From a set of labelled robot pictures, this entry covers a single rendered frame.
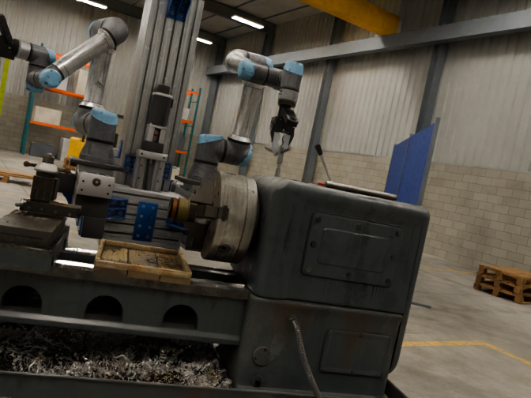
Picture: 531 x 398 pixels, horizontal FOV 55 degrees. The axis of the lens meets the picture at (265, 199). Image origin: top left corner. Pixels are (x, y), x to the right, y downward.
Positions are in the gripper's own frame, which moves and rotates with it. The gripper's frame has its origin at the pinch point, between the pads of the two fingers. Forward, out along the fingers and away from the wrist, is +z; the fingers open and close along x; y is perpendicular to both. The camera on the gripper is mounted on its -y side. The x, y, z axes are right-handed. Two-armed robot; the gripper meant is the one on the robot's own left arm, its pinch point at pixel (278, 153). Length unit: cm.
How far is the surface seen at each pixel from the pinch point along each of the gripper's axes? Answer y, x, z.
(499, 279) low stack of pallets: 504, -560, 107
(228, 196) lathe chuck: -25.4, 20.9, 18.1
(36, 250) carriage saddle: -35, 74, 43
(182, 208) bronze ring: -16.3, 33.9, 25.7
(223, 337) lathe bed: -28, 14, 64
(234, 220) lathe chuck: -27.8, 18.0, 25.4
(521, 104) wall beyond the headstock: 815, -784, -260
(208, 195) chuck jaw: -9.3, 24.9, 20.2
